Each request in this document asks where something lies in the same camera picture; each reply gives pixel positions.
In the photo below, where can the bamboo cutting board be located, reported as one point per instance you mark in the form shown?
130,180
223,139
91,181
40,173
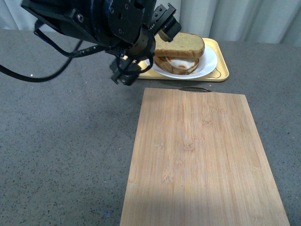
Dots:
198,160

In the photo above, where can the white round plate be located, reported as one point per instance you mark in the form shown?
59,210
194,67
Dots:
207,63

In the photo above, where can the bread slice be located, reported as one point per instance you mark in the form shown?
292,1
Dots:
184,45
162,63

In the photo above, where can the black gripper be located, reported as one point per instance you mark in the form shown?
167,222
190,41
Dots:
128,27

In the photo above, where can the yellow bear tray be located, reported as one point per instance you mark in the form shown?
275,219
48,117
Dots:
220,73

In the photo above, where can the fried egg toy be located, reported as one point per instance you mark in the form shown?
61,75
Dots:
182,63

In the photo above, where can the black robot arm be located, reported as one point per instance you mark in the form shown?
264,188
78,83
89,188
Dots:
74,18

